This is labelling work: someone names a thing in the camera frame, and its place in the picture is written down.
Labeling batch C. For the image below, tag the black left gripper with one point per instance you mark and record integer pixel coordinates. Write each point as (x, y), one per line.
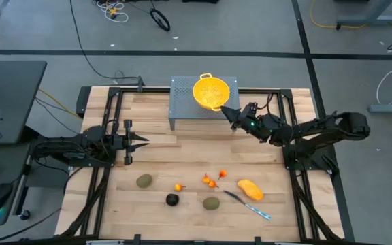
(119, 143)

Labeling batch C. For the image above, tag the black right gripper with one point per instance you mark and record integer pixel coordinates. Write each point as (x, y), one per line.
(252, 119)

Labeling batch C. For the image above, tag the yellow plastic colander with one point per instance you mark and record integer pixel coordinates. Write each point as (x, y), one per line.
(211, 92)

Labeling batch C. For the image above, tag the brown-green kiwi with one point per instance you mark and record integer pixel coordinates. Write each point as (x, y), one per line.
(211, 203)
(144, 181)

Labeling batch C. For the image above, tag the small red pear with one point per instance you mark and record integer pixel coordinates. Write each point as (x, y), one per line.
(223, 174)

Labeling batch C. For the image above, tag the small yellow-orange pear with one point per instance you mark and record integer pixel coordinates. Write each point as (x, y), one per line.
(178, 187)

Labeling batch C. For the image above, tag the dark plum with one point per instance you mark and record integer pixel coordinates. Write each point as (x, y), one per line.
(172, 199)

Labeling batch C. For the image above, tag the yellow mango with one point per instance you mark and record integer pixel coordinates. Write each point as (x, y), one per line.
(250, 190)

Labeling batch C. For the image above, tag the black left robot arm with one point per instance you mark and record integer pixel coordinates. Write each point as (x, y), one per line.
(80, 141)

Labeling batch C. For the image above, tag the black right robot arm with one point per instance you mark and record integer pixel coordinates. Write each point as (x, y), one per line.
(318, 129)

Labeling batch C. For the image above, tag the grey perforated metal stand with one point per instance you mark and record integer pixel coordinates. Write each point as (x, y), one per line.
(182, 105)

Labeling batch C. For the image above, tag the black desk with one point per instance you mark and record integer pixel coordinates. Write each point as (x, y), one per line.
(12, 102)

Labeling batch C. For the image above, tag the black caster wheel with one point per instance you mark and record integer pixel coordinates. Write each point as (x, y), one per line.
(24, 214)

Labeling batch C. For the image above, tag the grey side table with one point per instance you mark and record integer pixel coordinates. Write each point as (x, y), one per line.
(5, 170)

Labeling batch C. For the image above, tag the grey desk foot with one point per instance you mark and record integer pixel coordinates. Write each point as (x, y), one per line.
(390, 108)
(369, 19)

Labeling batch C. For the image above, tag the black aluminium rig frame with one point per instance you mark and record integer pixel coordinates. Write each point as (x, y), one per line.
(141, 90)

